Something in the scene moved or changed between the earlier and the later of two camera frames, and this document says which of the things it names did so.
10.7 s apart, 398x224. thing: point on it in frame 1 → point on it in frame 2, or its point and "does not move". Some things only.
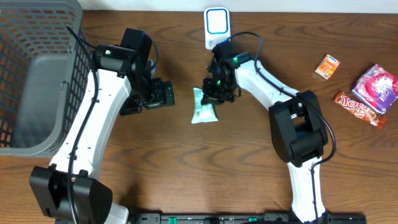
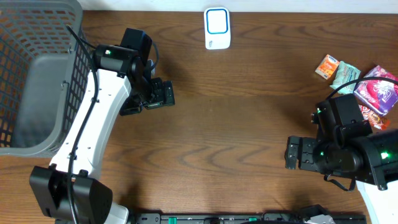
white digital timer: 217,25 does not move
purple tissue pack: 377,87 does not move
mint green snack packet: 203,112 → 345,73
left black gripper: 160,94 does not move
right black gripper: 209,97 → 306,158
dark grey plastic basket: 46,66 does not move
